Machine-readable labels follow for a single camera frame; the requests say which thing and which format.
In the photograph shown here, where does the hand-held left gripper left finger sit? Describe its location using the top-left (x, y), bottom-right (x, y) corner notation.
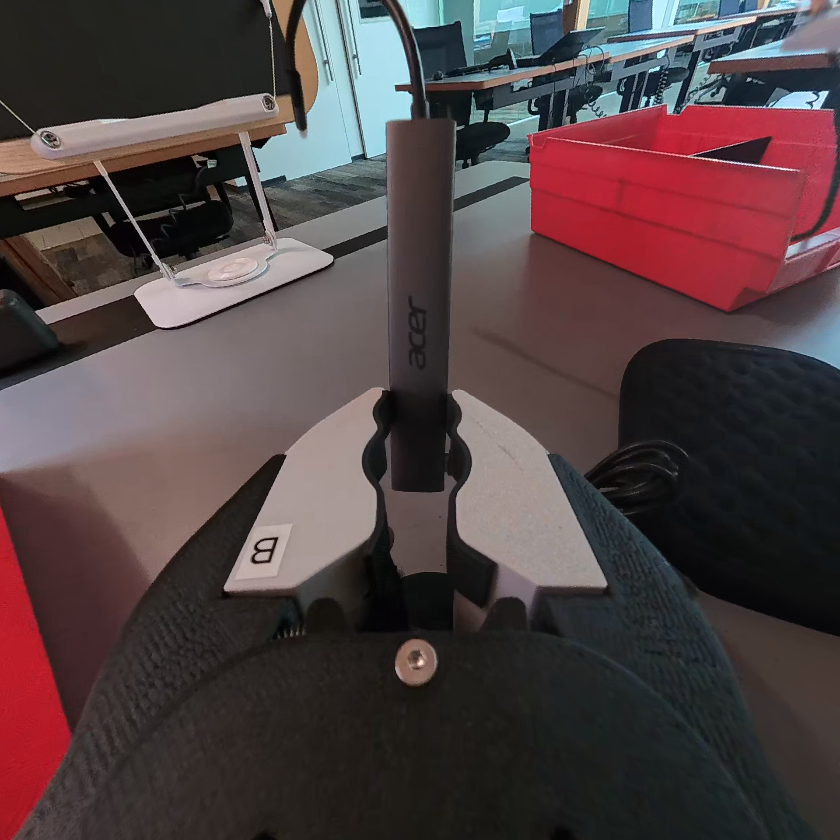
top-left (223, 387), bottom-right (395, 619)

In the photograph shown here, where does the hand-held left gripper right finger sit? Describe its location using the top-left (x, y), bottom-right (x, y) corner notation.
top-left (448, 389), bottom-right (609, 626)

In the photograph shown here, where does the dark grey usb hub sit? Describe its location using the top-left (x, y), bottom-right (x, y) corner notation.
top-left (385, 118), bottom-right (457, 493)

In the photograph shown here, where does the red plastic bin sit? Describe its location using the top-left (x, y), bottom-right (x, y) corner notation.
top-left (528, 105), bottom-right (840, 312)

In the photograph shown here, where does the black mesh pad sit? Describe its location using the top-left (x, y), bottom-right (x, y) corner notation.
top-left (618, 338), bottom-right (840, 637)

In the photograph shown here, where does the white stand with clear posts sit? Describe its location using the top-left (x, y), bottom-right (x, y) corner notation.
top-left (29, 92), bottom-right (336, 329)

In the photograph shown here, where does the black office chair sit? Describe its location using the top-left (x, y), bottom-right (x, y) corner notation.
top-left (530, 10), bottom-right (565, 56)
top-left (105, 197), bottom-right (234, 260)
top-left (413, 21), bottom-right (511, 168)

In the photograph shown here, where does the dark grey object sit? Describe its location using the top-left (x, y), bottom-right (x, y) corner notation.
top-left (0, 289), bottom-right (61, 376)

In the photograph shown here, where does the red plastic container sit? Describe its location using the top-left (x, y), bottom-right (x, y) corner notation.
top-left (0, 505), bottom-right (73, 840)

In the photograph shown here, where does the wooden desk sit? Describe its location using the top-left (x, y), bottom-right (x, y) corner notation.
top-left (0, 118), bottom-right (290, 198)

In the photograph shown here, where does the brown-edged office desk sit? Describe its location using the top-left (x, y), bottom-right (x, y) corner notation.
top-left (607, 16), bottom-right (759, 116)
top-left (707, 46), bottom-right (840, 106)
top-left (395, 49), bottom-right (614, 132)

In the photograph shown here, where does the black laptop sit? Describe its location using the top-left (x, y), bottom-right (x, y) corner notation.
top-left (515, 28), bottom-right (608, 68)

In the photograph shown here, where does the black desk panel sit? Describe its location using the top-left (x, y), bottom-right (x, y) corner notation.
top-left (0, 0), bottom-right (309, 142)

